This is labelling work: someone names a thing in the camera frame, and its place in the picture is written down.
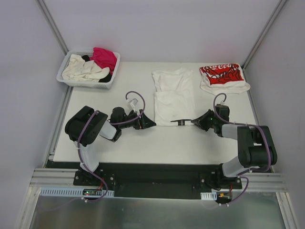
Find plain white t-shirt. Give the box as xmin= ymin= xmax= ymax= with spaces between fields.
xmin=152 ymin=68 xmax=196 ymax=127

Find Coca-Cola print t-shirt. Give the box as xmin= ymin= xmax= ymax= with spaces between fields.
xmin=199 ymin=63 xmax=251 ymax=95

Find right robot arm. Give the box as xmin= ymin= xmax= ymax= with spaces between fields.
xmin=191 ymin=104 xmax=278 ymax=188

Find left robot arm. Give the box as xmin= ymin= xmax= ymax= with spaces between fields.
xmin=65 ymin=106 xmax=156 ymax=186

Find black garment in basket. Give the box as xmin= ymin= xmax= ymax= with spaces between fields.
xmin=82 ymin=55 xmax=112 ymax=83

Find white plastic laundry basket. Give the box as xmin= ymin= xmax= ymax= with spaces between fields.
xmin=56 ymin=48 xmax=121 ymax=89

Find pink garment in basket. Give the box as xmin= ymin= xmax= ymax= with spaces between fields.
xmin=90 ymin=47 xmax=117 ymax=73

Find cream shirt in basket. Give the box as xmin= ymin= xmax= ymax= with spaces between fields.
xmin=61 ymin=54 xmax=103 ymax=82

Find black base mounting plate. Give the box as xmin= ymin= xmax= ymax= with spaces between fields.
xmin=73 ymin=163 xmax=242 ymax=199

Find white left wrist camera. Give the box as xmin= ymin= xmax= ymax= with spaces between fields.
xmin=128 ymin=98 xmax=139 ymax=113

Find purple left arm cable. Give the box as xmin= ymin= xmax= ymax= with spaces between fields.
xmin=77 ymin=91 xmax=146 ymax=203

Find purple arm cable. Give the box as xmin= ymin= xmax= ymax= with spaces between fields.
xmin=77 ymin=91 xmax=146 ymax=203
xmin=213 ymin=93 xmax=272 ymax=210

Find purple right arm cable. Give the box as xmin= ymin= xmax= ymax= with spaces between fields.
xmin=213 ymin=93 xmax=272 ymax=210

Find right white cable duct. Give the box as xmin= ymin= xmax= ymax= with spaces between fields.
xmin=200 ymin=191 xmax=217 ymax=201

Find white cable duct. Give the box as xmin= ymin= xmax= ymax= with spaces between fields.
xmin=200 ymin=191 xmax=217 ymax=201
xmin=40 ymin=187 xmax=114 ymax=198

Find aluminium extrusion rail right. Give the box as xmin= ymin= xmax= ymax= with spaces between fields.
xmin=240 ymin=173 xmax=288 ymax=191

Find aluminium extrusion rail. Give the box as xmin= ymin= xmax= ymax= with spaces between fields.
xmin=240 ymin=173 xmax=288 ymax=191
xmin=30 ymin=167 xmax=79 ymax=187

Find aluminium extrusion rail left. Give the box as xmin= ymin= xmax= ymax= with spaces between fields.
xmin=30 ymin=167 xmax=79 ymax=187

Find left white cable duct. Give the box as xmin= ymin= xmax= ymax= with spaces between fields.
xmin=40 ymin=187 xmax=114 ymax=198

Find aluminium frame post left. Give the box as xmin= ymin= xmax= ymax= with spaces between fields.
xmin=35 ymin=0 xmax=69 ymax=54

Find aluminium frame post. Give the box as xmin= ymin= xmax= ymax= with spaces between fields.
xmin=35 ymin=0 xmax=69 ymax=54
xmin=242 ymin=0 xmax=289 ymax=71

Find aluminium frame post right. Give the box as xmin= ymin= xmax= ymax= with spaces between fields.
xmin=242 ymin=0 xmax=289 ymax=71

